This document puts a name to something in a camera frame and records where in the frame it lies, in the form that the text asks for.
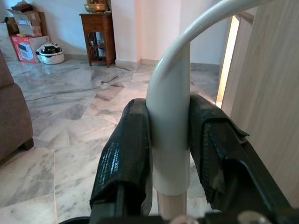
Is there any brown sofa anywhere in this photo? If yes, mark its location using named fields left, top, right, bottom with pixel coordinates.
left=0, top=50, right=35, bottom=164

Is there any dark wooden side table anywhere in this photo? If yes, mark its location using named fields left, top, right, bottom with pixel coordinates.
left=78, top=12, right=117, bottom=68

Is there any brass bowl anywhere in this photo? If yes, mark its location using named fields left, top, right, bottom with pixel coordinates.
left=84, top=0, right=108, bottom=14

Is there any red and white appliance box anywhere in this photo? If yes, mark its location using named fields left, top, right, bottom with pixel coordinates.
left=10, top=35, right=51, bottom=64

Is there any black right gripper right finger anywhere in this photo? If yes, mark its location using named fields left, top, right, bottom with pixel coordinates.
left=188, top=92, right=292, bottom=213

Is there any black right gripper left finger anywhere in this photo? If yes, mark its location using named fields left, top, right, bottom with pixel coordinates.
left=89, top=98, right=154, bottom=224

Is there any white and black air fryer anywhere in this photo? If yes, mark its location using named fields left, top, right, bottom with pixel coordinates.
left=36, top=42, right=65, bottom=65

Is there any beige long-handled dustpan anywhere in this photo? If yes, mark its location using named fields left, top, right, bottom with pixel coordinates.
left=145, top=0, right=275, bottom=221

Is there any light wooden cabinet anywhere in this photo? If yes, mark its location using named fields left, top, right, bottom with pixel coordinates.
left=221, top=0, right=299, bottom=201

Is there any open cardboard box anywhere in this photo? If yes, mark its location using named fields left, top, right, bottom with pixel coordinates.
left=7, top=9, right=49, bottom=37

